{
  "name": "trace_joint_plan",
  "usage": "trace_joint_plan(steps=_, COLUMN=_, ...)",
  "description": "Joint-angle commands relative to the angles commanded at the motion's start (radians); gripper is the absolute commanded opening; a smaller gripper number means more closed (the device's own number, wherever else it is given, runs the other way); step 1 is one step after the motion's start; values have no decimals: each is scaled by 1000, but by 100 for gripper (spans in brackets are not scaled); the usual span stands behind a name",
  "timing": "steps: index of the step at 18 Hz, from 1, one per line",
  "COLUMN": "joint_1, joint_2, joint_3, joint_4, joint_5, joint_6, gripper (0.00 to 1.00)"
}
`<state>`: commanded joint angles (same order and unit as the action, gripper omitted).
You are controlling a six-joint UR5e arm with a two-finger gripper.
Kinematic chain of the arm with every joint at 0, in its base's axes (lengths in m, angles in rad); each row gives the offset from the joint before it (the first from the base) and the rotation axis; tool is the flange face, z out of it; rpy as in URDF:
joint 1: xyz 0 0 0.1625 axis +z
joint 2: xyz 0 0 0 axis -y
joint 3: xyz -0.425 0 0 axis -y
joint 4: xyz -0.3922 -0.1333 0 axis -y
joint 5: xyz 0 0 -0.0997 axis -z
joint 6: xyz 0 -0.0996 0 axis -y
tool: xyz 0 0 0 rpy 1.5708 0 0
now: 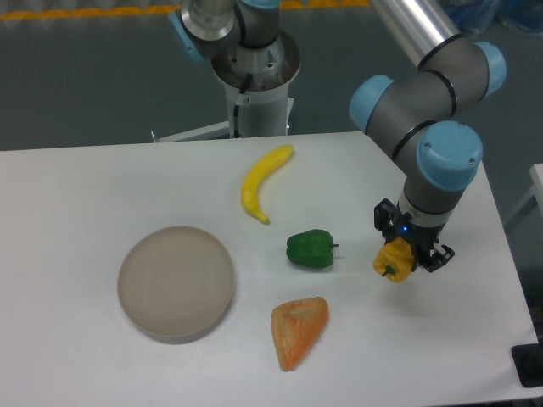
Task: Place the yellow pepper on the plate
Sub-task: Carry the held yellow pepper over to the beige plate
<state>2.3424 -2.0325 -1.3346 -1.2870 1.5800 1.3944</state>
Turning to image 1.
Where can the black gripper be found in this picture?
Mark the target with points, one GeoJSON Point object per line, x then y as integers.
{"type": "Point", "coordinates": [423, 239]}

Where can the yellow toy pepper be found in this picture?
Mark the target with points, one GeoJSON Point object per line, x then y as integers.
{"type": "Point", "coordinates": [395, 260]}

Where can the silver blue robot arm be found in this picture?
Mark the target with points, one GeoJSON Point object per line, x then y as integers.
{"type": "Point", "coordinates": [411, 122]}

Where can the green toy pepper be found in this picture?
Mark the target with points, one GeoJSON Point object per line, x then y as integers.
{"type": "Point", "coordinates": [311, 249]}

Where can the beige round plate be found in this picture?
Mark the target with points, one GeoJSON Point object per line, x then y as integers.
{"type": "Point", "coordinates": [176, 284]}

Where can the white furniture edge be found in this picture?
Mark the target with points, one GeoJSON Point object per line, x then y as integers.
{"type": "Point", "coordinates": [530, 200]}

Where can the orange toy bread slice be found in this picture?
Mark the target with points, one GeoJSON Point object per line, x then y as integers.
{"type": "Point", "coordinates": [295, 327]}

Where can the yellow toy banana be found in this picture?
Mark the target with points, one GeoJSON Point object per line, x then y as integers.
{"type": "Point", "coordinates": [257, 175]}

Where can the black clamp on table edge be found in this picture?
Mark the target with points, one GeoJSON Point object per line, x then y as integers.
{"type": "Point", "coordinates": [527, 359]}

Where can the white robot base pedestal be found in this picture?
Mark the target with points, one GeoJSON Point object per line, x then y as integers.
{"type": "Point", "coordinates": [256, 84]}

